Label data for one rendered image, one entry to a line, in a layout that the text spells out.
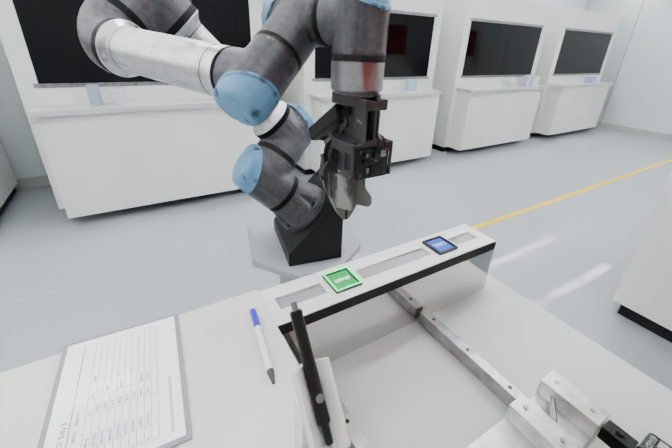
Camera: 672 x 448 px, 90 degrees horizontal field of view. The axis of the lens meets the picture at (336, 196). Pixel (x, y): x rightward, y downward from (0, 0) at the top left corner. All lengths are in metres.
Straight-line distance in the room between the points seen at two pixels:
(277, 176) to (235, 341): 0.44
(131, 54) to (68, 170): 2.55
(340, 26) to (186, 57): 0.22
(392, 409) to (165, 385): 0.36
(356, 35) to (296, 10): 0.10
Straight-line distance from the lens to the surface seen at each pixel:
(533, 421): 0.62
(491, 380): 0.72
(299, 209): 0.89
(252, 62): 0.47
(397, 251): 0.76
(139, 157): 3.12
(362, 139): 0.47
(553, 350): 0.87
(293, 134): 0.89
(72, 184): 3.21
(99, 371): 0.59
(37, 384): 0.62
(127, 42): 0.67
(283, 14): 0.52
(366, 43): 0.47
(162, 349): 0.58
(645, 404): 0.87
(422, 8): 4.43
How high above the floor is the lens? 1.37
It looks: 24 degrees down
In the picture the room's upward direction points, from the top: 2 degrees clockwise
